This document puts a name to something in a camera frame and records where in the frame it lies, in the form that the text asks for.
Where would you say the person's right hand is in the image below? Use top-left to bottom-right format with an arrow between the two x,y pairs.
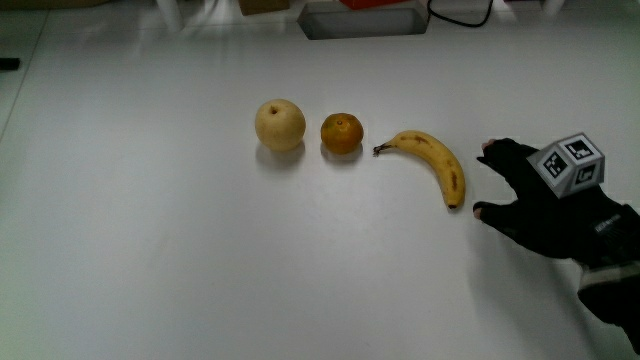
472,132 -> 640,270

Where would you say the yellow banana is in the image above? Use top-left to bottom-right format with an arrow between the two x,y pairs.
372,130 -> 467,210

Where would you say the person's right forearm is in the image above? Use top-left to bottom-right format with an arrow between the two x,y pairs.
576,261 -> 640,357

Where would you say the orange tangerine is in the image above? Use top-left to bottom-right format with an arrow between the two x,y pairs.
320,112 -> 365,156

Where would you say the grey rectangular tray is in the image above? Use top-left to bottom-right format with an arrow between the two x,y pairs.
296,1 -> 431,41

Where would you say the red object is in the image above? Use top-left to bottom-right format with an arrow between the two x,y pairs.
339,0 -> 411,11

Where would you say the pale yellow pear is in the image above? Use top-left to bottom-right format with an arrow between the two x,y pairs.
254,98 -> 307,153

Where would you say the brown cardboard box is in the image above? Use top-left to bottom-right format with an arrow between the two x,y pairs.
237,0 -> 291,17

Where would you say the black cable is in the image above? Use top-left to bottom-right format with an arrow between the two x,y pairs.
426,0 -> 495,29

